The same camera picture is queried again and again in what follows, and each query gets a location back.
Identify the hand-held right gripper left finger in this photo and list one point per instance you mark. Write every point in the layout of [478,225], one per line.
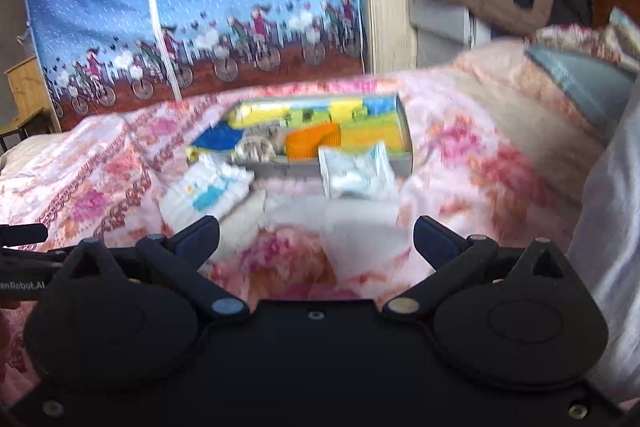
[200,239]

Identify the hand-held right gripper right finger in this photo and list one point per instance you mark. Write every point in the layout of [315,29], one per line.
[435,244]

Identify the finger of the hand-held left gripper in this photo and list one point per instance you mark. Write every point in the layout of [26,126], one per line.
[22,234]
[30,258]

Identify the white diaper blue print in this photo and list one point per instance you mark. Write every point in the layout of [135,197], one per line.
[200,194]

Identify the grey box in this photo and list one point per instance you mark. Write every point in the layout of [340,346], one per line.
[280,169]

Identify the pink floral blanket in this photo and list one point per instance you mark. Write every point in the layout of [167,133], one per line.
[475,147]

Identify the beige patterned cloth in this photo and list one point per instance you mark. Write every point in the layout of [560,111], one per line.
[255,149]

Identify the clear teal printed packet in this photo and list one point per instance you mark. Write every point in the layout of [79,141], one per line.
[355,172]

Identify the yellow blue printed bag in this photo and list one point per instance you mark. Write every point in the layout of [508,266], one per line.
[350,134]

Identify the orange cup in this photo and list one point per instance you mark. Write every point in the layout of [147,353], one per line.
[310,142]

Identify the wooden chair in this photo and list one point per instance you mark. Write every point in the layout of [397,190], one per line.
[27,82]

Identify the white fabric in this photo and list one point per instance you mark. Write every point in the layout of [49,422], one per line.
[615,232]

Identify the grey cabinet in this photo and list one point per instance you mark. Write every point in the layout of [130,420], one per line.
[440,42]

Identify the grey-blue pillow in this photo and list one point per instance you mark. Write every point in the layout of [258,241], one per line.
[575,77]

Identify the grey blue pillow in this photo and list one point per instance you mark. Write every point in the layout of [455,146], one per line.
[565,37]

